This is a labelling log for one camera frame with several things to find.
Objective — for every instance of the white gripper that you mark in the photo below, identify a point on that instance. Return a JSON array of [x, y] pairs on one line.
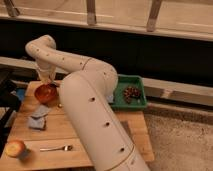
[[46, 72]]

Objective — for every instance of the black handled brush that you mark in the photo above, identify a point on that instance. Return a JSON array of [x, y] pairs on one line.
[[55, 85]]

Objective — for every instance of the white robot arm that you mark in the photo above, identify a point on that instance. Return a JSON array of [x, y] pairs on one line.
[[83, 94]]

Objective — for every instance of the red bowl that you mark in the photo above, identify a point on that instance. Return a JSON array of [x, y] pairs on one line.
[[45, 93]]

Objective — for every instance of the grey cloth upper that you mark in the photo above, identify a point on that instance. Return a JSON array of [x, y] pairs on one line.
[[41, 111]]

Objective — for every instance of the grey cloth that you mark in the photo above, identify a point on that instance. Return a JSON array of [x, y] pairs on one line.
[[36, 123], [41, 111]]

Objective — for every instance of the grey cloth lower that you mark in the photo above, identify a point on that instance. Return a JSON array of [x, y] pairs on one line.
[[36, 123]]

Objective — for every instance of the grey sponge block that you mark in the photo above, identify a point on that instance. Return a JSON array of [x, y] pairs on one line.
[[110, 98]]

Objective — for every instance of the yellow red apple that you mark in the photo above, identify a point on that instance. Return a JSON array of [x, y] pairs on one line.
[[15, 148]]

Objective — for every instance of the green plastic tray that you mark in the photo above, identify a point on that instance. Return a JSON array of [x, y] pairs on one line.
[[136, 103]]

